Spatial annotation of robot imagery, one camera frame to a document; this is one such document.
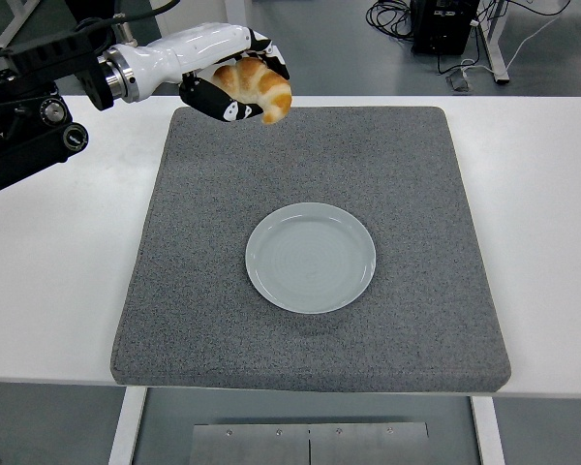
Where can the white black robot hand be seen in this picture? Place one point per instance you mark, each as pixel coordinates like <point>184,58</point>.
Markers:
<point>193,46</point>

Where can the golden croissant bread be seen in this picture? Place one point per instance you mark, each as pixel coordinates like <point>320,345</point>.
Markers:
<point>271,92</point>

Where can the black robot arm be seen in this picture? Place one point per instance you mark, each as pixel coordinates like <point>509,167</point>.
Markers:
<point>34,53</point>

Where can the pale grey round plate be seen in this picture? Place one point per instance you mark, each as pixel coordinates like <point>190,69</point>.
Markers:
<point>310,261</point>

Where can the grey metal plate with screws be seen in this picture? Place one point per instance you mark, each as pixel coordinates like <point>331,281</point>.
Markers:
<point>252,445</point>

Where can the person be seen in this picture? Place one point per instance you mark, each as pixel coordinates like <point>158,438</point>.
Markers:
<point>92,7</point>

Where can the white desk foot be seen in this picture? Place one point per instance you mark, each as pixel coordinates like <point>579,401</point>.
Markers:
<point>21,14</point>

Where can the grey speckled mat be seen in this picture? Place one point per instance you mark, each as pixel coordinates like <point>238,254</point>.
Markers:
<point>319,169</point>

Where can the black computer box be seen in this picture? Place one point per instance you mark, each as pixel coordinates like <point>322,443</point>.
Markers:
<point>440,29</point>

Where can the clear floor socket cover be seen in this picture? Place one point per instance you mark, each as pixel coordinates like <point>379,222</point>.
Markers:
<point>461,80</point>

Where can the white desk leg with foot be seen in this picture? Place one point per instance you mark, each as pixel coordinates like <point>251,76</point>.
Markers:
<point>496,53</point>

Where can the white table leg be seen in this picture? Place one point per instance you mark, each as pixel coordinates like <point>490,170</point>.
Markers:
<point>489,436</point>
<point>123,431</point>

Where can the white desk post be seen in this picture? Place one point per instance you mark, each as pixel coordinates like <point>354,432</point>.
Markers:
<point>239,12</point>

